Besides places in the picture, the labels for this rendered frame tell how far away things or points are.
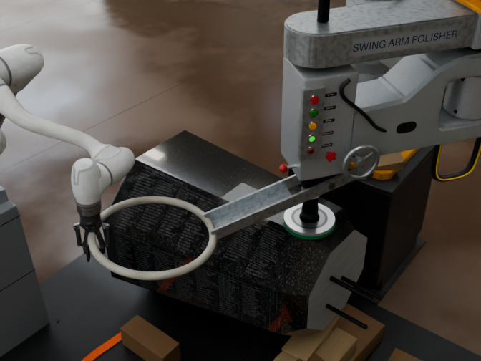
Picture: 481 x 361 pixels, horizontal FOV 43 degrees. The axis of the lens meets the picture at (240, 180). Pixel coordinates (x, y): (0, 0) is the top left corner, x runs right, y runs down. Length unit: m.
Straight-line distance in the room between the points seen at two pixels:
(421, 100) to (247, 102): 3.10
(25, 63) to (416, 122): 1.49
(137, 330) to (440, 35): 1.97
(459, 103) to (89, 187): 1.43
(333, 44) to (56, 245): 2.44
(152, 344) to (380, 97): 1.62
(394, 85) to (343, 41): 0.40
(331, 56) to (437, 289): 1.92
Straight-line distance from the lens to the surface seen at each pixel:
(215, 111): 5.16
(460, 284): 3.70
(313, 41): 2.02
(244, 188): 2.74
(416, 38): 2.19
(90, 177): 2.19
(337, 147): 2.25
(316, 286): 2.54
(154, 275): 2.17
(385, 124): 2.31
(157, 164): 2.94
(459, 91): 2.50
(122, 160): 2.30
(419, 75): 2.34
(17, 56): 2.48
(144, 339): 3.11
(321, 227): 2.50
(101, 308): 3.46
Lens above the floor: 2.48
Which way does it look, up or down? 35 degrees down
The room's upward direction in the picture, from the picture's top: 1 degrees counter-clockwise
